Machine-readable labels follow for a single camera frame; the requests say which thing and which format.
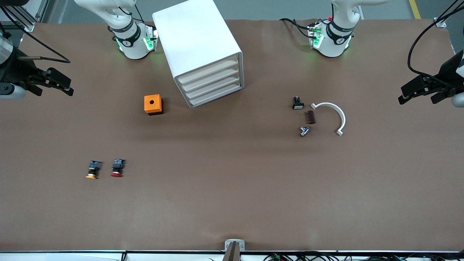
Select red mushroom push button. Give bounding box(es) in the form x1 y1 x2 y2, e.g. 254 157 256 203
111 158 126 178

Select yellow mushroom push button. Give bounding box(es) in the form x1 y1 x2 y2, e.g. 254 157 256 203
86 160 103 180

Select white drawer cabinet housing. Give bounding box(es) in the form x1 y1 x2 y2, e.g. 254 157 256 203
152 0 244 109

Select orange box with hole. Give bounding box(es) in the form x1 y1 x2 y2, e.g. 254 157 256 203
144 94 164 116

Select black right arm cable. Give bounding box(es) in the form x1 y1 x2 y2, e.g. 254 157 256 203
0 5 71 64

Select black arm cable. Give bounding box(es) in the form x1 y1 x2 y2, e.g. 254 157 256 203
0 5 71 64
407 0 464 86

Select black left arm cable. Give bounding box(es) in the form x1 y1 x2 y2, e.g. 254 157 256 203
407 0 464 86

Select aluminium frame profile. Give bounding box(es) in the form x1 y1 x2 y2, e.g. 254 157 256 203
0 0 47 32

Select aluminium profile with bracket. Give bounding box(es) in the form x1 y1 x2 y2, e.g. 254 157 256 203
434 0 464 28

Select white curved half-ring clamp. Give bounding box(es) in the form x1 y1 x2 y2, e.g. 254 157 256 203
311 102 346 137

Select black base cable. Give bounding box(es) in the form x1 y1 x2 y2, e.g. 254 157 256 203
279 17 313 38

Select white frame rail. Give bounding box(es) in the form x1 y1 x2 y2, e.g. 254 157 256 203
0 250 464 261

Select black cable bundle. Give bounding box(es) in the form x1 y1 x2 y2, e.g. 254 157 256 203
263 251 464 261

